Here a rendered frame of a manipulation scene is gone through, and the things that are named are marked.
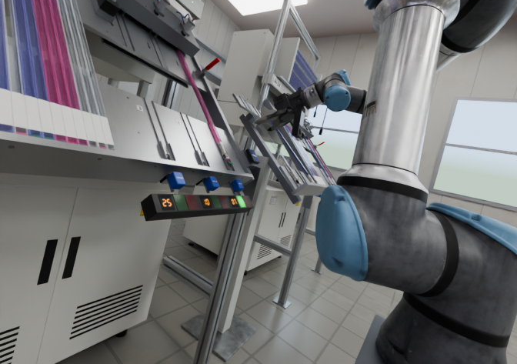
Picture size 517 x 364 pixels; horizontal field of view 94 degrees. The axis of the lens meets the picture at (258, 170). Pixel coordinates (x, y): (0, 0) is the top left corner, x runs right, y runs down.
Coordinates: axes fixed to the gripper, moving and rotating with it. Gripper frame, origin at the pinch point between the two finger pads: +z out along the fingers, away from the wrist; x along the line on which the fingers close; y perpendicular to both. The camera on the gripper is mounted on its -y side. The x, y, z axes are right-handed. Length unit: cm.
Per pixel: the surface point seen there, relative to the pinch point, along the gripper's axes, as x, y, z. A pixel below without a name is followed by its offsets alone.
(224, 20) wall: -248, 344, 103
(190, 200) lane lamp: 45, -29, 4
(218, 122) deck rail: 17.6, 1.5, 8.9
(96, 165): 63, -22, 5
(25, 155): 71, -22, 5
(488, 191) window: -300, -66, -134
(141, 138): 53, -15, 5
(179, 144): 42.9, -14.0, 5.4
